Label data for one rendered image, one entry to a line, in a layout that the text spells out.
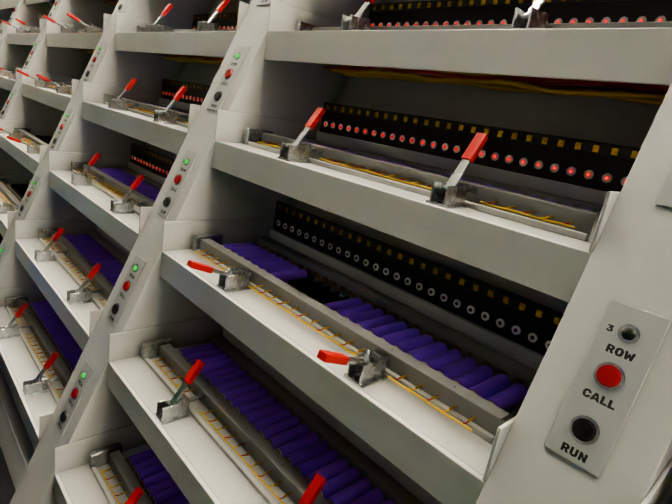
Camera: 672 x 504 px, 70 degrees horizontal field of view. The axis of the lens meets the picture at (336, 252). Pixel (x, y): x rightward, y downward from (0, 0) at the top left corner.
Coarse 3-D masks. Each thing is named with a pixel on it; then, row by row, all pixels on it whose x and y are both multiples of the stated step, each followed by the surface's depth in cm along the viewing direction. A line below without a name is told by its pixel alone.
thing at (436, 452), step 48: (192, 240) 82; (240, 240) 89; (288, 240) 85; (192, 288) 72; (384, 288) 70; (240, 336) 63; (288, 336) 57; (480, 336) 59; (336, 384) 50; (384, 384) 50; (384, 432) 46; (432, 432) 43; (432, 480) 42; (480, 480) 38
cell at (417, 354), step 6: (438, 342) 58; (420, 348) 55; (426, 348) 55; (432, 348) 56; (438, 348) 56; (444, 348) 57; (414, 354) 53; (420, 354) 54; (426, 354) 55; (432, 354) 55; (420, 360) 54
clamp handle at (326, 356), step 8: (320, 352) 45; (328, 352) 45; (336, 352) 47; (368, 352) 49; (328, 360) 45; (336, 360) 45; (344, 360) 46; (352, 360) 47; (360, 360) 49; (368, 360) 49
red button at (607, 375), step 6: (606, 366) 35; (612, 366) 35; (600, 372) 35; (606, 372) 35; (612, 372) 35; (618, 372) 34; (600, 378) 35; (606, 378) 35; (612, 378) 34; (618, 378) 34; (606, 384) 35; (612, 384) 34; (618, 384) 34
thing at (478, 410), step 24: (240, 264) 72; (264, 288) 68; (288, 288) 65; (288, 312) 61; (312, 312) 61; (360, 336) 55; (408, 360) 51; (432, 384) 48; (456, 384) 48; (456, 408) 46; (480, 408) 44
